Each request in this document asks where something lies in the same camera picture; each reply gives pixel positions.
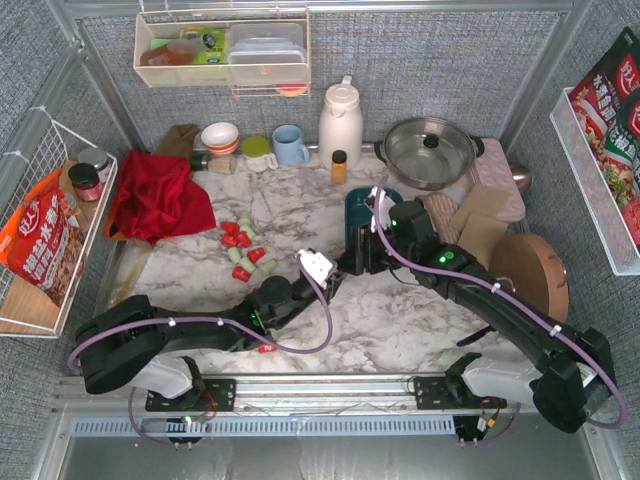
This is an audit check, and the red snack bag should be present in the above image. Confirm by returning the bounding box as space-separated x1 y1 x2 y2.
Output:
1 169 83 306

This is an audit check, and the white right wall basket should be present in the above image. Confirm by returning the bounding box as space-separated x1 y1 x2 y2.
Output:
549 87 639 277

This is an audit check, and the white wire side basket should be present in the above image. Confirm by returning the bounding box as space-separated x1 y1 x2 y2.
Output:
1 107 118 338

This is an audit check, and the white orange striped bowl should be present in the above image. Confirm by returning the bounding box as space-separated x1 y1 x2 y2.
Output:
200 122 239 156

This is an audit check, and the cream wall storage box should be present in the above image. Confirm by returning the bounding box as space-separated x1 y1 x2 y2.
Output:
133 8 311 95

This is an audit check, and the brown paper bag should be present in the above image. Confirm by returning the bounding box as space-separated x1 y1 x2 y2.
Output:
154 124 200 159

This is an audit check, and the stainless steel pot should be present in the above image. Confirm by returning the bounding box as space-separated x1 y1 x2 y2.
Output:
373 117 485 191

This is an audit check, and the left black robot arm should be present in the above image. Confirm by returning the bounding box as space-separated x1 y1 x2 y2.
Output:
67 272 346 394

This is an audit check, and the red seasoning packet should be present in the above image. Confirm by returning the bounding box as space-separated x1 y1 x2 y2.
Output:
569 26 639 245

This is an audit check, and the blue mug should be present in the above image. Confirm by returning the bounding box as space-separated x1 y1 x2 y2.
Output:
272 125 310 166

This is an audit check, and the pink egg tray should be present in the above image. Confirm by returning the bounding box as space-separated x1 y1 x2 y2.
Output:
471 137 526 223

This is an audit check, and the striped oven mitt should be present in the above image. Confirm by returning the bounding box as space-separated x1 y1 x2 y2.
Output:
415 192 460 244

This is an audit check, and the pepper grinder bottle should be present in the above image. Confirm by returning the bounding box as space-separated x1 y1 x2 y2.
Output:
189 152 237 175

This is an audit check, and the brown cardboard sheet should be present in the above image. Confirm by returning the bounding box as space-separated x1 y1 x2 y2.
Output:
457 213 508 267
450 184 509 231

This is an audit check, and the red cloth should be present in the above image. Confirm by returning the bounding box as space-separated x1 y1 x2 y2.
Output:
103 150 216 246

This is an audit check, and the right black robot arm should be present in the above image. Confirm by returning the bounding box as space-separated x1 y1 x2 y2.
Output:
338 195 627 433

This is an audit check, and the dark lid jar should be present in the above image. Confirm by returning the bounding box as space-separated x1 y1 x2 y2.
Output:
68 163 103 203

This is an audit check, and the red capsule near front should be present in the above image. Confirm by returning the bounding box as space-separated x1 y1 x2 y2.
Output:
258 343 278 354

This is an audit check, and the green lidded cup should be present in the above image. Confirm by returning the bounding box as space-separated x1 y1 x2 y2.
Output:
241 136 278 173

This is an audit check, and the round wooden board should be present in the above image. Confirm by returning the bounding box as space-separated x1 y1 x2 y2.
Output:
489 233 569 323

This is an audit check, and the white thermos jug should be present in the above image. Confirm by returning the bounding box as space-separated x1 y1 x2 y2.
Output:
318 76 364 169

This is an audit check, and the clear plastic container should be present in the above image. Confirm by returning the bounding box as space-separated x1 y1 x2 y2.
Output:
226 22 307 85

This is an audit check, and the orange spice bottle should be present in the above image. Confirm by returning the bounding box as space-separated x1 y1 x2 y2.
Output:
331 150 347 184

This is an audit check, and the teal storage basket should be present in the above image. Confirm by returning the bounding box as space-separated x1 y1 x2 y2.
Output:
344 186 404 248

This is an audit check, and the silver lid jar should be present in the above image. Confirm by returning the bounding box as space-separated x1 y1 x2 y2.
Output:
78 147 110 183

